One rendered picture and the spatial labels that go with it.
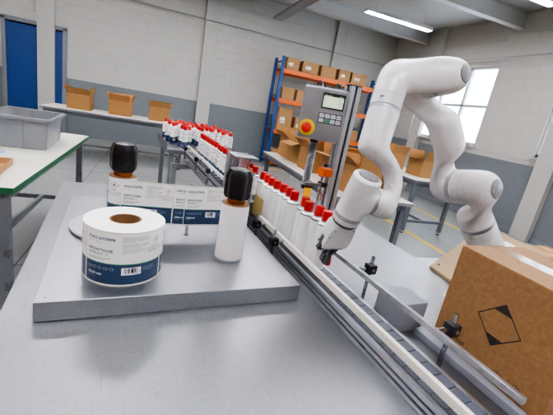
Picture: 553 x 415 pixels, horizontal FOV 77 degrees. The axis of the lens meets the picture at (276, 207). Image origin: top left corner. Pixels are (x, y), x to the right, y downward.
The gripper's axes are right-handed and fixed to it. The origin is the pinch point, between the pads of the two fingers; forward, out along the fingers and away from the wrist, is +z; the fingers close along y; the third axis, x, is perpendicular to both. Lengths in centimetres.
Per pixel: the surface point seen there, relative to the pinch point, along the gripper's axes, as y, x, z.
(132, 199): 57, -34, 6
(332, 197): -15.0, -27.6, -4.5
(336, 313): 5.4, 19.8, 1.9
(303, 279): 5.4, 1.6, 8.8
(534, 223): -557, -185, 131
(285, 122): -308, -646, 218
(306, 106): 0, -46, -32
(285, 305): 16.1, 11.8, 7.8
